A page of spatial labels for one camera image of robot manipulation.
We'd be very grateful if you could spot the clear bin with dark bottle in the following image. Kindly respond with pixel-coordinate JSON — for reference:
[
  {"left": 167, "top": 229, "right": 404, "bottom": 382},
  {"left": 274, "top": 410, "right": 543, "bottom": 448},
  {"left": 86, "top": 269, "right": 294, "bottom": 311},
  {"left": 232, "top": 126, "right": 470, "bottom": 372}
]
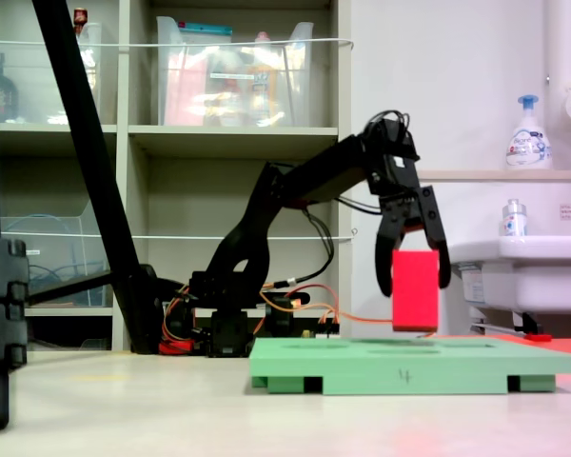
[{"left": 0, "top": 21, "right": 105, "bottom": 126}]

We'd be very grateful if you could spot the small clear sanitizer bottle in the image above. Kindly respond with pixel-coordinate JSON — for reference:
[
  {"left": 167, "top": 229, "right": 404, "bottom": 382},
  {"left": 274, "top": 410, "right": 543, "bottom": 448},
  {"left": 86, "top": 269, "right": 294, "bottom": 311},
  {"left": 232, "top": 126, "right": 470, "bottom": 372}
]
[{"left": 499, "top": 198, "right": 529, "bottom": 238}]

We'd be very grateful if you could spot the large clear storage bin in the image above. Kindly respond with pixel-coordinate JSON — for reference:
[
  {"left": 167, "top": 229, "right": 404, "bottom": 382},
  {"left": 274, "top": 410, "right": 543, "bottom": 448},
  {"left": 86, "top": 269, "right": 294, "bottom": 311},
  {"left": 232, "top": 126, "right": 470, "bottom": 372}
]
[{"left": 155, "top": 15, "right": 315, "bottom": 129}]

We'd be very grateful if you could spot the orange cable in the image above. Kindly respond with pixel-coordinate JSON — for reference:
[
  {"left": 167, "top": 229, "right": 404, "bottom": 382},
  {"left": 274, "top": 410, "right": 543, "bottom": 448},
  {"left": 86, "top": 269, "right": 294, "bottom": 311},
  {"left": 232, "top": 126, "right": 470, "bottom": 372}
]
[{"left": 259, "top": 284, "right": 435, "bottom": 340}]

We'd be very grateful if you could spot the black cable bundle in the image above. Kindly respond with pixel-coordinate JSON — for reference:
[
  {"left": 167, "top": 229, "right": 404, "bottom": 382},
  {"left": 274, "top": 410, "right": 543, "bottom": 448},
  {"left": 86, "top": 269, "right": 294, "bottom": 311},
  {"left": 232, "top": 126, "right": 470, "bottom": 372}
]
[{"left": 266, "top": 195, "right": 384, "bottom": 290}]

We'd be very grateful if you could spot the red square block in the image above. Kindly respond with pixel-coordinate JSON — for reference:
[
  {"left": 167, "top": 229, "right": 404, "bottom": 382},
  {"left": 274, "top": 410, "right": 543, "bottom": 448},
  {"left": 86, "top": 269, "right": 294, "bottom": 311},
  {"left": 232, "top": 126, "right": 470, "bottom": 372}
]
[{"left": 391, "top": 248, "right": 441, "bottom": 333}]

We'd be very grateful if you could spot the teal box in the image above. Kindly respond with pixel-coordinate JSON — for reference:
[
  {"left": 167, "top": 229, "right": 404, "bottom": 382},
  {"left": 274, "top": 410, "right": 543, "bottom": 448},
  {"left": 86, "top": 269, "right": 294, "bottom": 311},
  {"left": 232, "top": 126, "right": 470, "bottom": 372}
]
[{"left": 177, "top": 20, "right": 234, "bottom": 45}]

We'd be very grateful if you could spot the white cord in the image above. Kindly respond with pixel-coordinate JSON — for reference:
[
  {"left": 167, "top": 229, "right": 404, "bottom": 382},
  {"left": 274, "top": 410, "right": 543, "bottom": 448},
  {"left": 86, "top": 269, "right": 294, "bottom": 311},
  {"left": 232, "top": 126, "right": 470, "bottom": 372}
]
[
  {"left": 0, "top": 228, "right": 359, "bottom": 242},
  {"left": 0, "top": 36, "right": 355, "bottom": 51}
]

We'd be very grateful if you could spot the clear file box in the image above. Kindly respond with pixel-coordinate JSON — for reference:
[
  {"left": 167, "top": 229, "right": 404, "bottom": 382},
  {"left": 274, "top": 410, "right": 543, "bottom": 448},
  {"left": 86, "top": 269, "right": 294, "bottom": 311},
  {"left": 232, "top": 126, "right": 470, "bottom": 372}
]
[{"left": 0, "top": 199, "right": 114, "bottom": 308}]

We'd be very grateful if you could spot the thick black tripod leg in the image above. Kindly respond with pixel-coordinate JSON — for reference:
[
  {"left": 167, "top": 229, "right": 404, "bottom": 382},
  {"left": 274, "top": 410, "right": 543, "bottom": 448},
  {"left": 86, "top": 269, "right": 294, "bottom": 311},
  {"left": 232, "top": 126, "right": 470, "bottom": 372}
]
[{"left": 30, "top": 0, "right": 162, "bottom": 356}]

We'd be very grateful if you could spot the green board with holes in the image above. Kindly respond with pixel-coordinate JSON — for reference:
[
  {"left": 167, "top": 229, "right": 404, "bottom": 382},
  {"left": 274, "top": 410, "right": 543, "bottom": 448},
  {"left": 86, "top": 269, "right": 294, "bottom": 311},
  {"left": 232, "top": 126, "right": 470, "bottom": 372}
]
[{"left": 248, "top": 336, "right": 571, "bottom": 396}]

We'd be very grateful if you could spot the dark glass bottle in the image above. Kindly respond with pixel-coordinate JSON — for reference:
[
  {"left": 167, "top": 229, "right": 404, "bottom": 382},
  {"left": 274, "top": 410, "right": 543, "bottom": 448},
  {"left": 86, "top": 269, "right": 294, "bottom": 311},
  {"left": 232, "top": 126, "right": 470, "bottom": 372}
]
[{"left": 0, "top": 50, "right": 21, "bottom": 124}]

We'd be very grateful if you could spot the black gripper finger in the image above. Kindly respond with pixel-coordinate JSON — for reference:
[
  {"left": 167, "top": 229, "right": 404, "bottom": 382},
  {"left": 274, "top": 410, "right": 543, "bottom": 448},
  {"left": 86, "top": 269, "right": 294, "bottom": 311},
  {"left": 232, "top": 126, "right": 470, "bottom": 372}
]
[
  {"left": 417, "top": 185, "right": 453, "bottom": 290},
  {"left": 374, "top": 208, "right": 409, "bottom": 298}
]

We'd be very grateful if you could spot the beige shelf unit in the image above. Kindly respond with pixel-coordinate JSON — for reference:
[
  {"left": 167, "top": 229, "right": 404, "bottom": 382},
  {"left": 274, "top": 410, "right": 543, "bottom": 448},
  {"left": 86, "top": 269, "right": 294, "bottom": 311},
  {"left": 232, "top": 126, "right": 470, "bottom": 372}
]
[{"left": 0, "top": 0, "right": 354, "bottom": 354}]

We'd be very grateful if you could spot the white sink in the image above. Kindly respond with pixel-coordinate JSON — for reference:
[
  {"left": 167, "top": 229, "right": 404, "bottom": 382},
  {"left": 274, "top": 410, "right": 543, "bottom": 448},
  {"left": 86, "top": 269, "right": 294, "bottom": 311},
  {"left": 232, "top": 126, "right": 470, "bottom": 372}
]
[{"left": 439, "top": 234, "right": 571, "bottom": 316}]

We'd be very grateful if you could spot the white foam soap bottle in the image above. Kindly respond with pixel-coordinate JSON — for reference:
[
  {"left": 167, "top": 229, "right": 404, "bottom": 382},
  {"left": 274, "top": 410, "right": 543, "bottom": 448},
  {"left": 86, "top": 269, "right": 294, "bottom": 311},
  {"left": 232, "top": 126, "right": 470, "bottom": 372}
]
[{"left": 504, "top": 93, "right": 554, "bottom": 171}]

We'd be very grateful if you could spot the thin black tripod leg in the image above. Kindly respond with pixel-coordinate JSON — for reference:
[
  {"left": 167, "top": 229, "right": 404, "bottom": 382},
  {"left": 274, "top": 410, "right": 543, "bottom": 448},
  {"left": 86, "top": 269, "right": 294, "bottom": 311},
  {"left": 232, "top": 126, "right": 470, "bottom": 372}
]
[{"left": 27, "top": 269, "right": 114, "bottom": 307}]

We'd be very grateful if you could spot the notched black stack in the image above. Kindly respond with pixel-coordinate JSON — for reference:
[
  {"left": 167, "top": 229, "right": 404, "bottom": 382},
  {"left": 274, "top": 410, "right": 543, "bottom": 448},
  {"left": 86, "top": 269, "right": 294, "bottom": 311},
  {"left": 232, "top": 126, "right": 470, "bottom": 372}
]
[{"left": 0, "top": 236, "right": 30, "bottom": 432}]

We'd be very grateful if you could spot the black table clamp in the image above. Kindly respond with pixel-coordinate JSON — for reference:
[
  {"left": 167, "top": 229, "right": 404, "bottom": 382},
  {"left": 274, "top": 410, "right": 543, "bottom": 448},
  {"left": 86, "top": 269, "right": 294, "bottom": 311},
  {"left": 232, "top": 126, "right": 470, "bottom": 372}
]
[{"left": 265, "top": 292, "right": 311, "bottom": 340}]

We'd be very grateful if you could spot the circuit board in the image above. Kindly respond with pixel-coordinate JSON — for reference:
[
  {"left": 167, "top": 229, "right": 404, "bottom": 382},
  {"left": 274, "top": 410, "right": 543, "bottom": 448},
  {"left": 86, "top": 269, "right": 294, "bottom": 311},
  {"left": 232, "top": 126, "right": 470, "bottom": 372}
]
[{"left": 298, "top": 328, "right": 342, "bottom": 341}]

